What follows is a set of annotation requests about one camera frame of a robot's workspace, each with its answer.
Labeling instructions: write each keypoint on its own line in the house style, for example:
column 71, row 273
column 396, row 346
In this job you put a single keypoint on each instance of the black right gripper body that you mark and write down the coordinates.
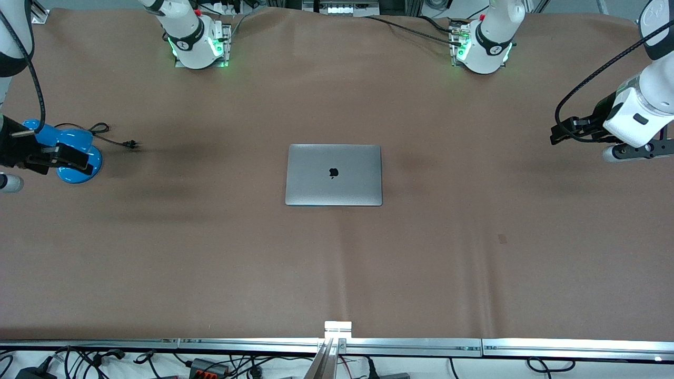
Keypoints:
column 11, row 149

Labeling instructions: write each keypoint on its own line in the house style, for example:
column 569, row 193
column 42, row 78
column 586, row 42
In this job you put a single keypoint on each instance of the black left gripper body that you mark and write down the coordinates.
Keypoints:
column 598, row 117

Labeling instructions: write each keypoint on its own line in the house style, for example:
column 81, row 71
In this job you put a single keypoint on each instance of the silver laptop with apple logo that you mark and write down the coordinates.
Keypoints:
column 316, row 179

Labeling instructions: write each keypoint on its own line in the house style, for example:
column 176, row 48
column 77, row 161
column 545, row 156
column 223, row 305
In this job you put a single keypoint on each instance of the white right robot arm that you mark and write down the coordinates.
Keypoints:
column 187, row 45

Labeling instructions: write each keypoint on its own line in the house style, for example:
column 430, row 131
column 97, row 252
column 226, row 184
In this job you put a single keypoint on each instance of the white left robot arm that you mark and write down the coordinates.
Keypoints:
column 489, row 50

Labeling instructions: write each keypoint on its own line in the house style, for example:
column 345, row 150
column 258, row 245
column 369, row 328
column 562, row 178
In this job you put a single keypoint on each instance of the blue desk lamp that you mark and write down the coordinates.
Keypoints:
column 71, row 138

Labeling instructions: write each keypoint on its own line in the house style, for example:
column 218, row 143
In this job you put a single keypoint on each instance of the brown table mat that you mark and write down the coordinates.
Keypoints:
column 474, row 263

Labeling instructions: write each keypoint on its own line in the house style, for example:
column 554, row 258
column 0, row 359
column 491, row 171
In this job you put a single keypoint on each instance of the black power adapter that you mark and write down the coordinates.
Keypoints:
column 31, row 372

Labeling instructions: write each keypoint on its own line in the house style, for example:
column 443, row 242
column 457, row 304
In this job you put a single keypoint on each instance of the grey connector box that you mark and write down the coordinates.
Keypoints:
column 208, row 367

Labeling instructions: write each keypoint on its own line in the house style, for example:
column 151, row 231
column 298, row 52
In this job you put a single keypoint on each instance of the silver equipment box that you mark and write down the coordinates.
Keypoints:
column 342, row 8

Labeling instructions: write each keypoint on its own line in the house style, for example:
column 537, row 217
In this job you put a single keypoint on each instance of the flat black box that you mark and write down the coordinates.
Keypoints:
column 392, row 376

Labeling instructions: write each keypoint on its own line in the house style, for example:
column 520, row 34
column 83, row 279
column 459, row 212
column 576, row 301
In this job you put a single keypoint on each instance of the left arm silver base plate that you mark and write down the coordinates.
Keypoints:
column 454, row 52

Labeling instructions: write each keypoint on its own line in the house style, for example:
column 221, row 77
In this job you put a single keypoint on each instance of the aluminium table edge rail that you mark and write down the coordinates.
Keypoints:
column 105, row 343
column 579, row 348
column 410, row 346

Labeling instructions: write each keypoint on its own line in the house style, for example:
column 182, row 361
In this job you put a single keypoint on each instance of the right arm silver base plate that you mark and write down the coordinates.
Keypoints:
column 226, row 39

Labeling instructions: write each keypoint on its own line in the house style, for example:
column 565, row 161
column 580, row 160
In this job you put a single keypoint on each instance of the aluminium camera mast profile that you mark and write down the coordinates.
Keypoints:
column 329, row 363

